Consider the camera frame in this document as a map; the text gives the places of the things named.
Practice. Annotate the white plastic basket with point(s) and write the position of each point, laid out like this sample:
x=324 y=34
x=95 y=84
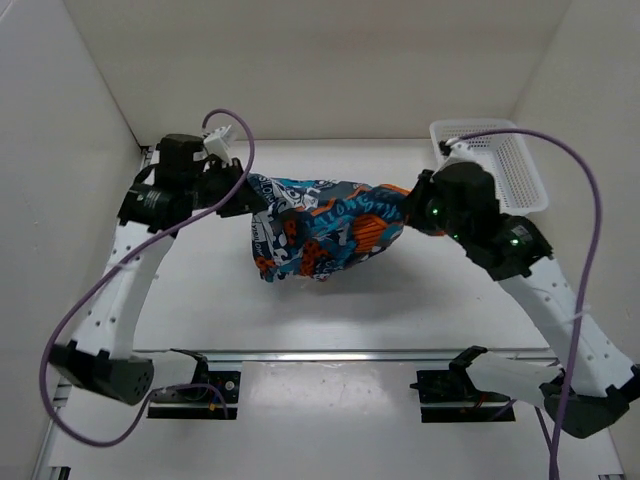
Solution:
x=518 y=185

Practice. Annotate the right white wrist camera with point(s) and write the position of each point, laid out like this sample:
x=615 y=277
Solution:
x=455 y=151

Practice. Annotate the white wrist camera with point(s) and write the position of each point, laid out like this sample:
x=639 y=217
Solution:
x=455 y=151
x=219 y=141

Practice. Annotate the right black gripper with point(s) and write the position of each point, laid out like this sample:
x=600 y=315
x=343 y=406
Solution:
x=428 y=182

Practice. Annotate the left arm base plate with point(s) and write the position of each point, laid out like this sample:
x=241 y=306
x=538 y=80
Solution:
x=217 y=398

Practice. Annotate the colourful patterned shorts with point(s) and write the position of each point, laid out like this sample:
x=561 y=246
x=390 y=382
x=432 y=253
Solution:
x=315 y=228

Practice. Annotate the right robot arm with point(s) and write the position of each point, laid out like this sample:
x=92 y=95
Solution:
x=594 y=383

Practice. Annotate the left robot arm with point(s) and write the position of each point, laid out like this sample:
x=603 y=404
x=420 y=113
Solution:
x=99 y=355

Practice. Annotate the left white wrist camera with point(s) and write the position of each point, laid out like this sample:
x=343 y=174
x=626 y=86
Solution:
x=219 y=141

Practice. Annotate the aluminium front rail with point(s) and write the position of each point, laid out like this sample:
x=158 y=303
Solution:
x=390 y=355

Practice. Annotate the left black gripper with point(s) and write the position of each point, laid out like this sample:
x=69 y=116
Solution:
x=245 y=201

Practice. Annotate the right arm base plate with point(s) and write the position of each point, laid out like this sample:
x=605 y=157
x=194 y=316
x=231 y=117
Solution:
x=444 y=399

